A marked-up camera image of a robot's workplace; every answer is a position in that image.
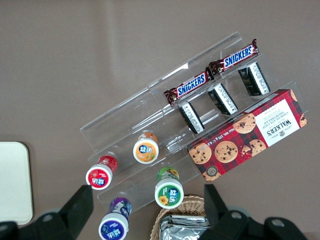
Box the stack of foil containers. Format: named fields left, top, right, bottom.
left=158, top=214, right=212, bottom=240

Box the clear acrylic stepped display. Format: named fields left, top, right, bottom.
left=79, top=30, right=310, bottom=214

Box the small black white carton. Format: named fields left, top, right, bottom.
left=177, top=101, right=206, bottom=135
left=237, top=61, right=272, bottom=97
left=207, top=82, right=239, bottom=116

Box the purple gum bottle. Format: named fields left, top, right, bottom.
left=97, top=197, right=133, bottom=240

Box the light wicker basket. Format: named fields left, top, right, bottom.
left=149, top=195, right=214, bottom=240

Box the cream plastic tray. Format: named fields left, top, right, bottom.
left=0, top=141, right=34, bottom=225

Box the red Walkers cookie box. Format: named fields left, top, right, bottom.
left=185, top=88, right=309, bottom=183

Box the green gum bottle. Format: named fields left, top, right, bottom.
left=154, top=166, right=185, bottom=210

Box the orange gum bottle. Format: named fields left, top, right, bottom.
left=132, top=132, right=160, bottom=165

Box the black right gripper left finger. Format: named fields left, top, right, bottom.
left=33, top=184, right=95, bottom=240

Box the Snickers chocolate bar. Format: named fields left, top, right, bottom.
left=207, top=38, right=261, bottom=77
left=163, top=70, right=216, bottom=107

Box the red gum bottle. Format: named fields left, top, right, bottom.
left=85, top=154, right=119, bottom=191

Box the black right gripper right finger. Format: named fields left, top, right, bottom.
left=199, top=183, right=251, bottom=240

